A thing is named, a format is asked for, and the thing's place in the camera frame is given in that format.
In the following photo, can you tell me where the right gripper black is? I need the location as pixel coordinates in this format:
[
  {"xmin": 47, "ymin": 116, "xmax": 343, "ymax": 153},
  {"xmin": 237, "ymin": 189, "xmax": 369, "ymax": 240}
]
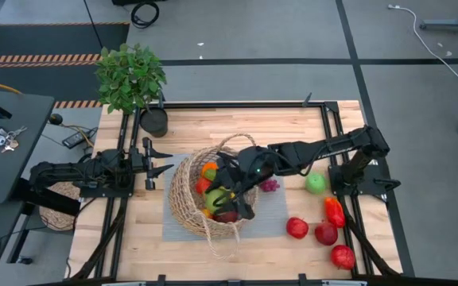
[{"xmin": 206, "ymin": 145, "xmax": 280, "ymax": 220}]

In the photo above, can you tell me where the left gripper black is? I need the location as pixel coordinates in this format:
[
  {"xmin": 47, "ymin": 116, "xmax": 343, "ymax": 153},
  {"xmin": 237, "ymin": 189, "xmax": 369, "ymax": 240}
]
[{"xmin": 130, "ymin": 137, "xmax": 175, "ymax": 191}]

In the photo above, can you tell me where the large green fruit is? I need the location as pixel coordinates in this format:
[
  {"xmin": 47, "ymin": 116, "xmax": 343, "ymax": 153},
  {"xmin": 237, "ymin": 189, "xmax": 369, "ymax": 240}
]
[{"xmin": 204, "ymin": 186, "xmax": 234, "ymax": 215}]

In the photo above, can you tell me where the red orange peach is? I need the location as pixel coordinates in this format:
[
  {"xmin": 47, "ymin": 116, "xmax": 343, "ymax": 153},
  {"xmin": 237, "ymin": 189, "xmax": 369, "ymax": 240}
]
[{"xmin": 195, "ymin": 176, "xmax": 213, "ymax": 195}]

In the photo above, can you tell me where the dark red apple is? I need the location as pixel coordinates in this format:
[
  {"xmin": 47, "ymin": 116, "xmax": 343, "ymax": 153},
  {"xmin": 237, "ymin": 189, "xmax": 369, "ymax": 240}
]
[{"xmin": 212, "ymin": 210, "xmax": 241, "ymax": 225}]

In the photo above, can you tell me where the orange fruit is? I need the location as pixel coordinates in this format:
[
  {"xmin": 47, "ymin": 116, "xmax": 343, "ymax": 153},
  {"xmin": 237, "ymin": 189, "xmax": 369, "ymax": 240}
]
[{"xmin": 200, "ymin": 160, "xmax": 219, "ymax": 175}]

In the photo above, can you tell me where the pink grape bunch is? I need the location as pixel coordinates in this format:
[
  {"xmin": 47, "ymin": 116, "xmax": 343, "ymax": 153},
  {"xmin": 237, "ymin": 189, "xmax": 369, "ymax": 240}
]
[{"xmin": 258, "ymin": 178, "xmax": 281, "ymax": 193}]

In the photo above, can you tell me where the red pomegranate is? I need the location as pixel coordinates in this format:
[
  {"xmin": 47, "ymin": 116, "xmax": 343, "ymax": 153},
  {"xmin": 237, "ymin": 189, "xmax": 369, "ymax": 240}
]
[
  {"xmin": 285, "ymin": 216, "xmax": 309, "ymax": 240},
  {"xmin": 330, "ymin": 244, "xmax": 356, "ymax": 271},
  {"xmin": 314, "ymin": 221, "xmax": 339, "ymax": 246}
]

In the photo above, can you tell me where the green apple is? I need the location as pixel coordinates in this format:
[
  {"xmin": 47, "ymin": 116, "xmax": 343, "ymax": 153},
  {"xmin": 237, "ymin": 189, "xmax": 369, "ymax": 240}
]
[{"xmin": 305, "ymin": 171, "xmax": 328, "ymax": 195}]

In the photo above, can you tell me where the red bell pepper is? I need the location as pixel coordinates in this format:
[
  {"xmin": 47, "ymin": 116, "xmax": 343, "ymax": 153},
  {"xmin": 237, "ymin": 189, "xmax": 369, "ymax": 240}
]
[{"xmin": 324, "ymin": 196, "xmax": 347, "ymax": 229}]

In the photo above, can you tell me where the dark round plant pot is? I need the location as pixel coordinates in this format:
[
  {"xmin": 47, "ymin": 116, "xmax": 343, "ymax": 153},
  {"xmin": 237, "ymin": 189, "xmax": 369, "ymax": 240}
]
[{"xmin": 138, "ymin": 106, "xmax": 169, "ymax": 139}]

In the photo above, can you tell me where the grey woven placemat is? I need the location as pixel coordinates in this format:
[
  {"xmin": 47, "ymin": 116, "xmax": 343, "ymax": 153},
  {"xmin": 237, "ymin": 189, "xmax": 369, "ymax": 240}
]
[{"xmin": 161, "ymin": 153, "xmax": 289, "ymax": 242}]

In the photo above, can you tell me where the black power adapter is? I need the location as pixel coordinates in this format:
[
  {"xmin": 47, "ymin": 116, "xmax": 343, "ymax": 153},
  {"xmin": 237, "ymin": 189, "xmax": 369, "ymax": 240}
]
[{"xmin": 61, "ymin": 126, "xmax": 99, "ymax": 150}]

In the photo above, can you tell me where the green leafy plant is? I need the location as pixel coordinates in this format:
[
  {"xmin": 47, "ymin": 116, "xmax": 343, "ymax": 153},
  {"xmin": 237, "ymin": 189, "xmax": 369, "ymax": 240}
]
[{"xmin": 93, "ymin": 42, "xmax": 169, "ymax": 116}]

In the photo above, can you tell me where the round woven mat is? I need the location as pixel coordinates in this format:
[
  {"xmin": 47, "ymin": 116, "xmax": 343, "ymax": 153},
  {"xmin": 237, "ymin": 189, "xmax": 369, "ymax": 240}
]
[{"xmin": 38, "ymin": 181, "xmax": 83, "ymax": 233}]

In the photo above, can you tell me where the black desk support beam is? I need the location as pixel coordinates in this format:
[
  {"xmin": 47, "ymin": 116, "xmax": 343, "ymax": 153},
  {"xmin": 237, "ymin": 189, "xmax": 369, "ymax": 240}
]
[{"xmin": 8, "ymin": 177, "xmax": 82, "ymax": 265}]

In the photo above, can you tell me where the dark grey side desk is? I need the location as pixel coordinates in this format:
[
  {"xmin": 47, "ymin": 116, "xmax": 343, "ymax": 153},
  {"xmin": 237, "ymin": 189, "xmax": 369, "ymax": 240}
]
[{"xmin": 0, "ymin": 88, "xmax": 56, "ymax": 205}]

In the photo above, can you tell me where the bunch of metal keys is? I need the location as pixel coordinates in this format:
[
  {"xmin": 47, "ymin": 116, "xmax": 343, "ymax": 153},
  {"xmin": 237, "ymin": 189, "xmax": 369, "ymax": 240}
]
[{"xmin": 0, "ymin": 126, "xmax": 29, "ymax": 154}]

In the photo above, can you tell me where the black hazard-striped floor mat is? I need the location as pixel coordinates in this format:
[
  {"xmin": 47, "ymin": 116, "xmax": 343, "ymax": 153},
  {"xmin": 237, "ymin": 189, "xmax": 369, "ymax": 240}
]
[{"xmin": 0, "ymin": 22, "xmax": 131, "ymax": 109}]

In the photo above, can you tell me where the desk with grey metal legs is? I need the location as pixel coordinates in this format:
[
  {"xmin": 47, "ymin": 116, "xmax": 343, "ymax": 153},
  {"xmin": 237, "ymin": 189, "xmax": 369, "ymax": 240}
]
[{"xmin": 418, "ymin": 0, "xmax": 458, "ymax": 33}]

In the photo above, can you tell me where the woven wicker basket with handles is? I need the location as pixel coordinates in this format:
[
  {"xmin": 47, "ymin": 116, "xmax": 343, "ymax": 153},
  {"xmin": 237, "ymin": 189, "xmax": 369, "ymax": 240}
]
[{"xmin": 168, "ymin": 133, "xmax": 260, "ymax": 261}]

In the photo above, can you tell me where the black aluminium table frame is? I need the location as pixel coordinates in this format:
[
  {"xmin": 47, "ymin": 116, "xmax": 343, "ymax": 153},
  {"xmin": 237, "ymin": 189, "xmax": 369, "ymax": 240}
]
[{"xmin": 69, "ymin": 91, "xmax": 415, "ymax": 286}]

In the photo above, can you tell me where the coiled black cable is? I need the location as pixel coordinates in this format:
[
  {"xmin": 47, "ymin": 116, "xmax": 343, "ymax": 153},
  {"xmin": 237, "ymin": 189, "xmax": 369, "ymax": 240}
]
[{"xmin": 130, "ymin": 1, "xmax": 161, "ymax": 30}]

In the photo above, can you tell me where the white floor cable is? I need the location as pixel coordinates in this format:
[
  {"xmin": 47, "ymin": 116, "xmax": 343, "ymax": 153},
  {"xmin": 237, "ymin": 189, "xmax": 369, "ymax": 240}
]
[{"xmin": 386, "ymin": 2, "xmax": 458, "ymax": 82}]

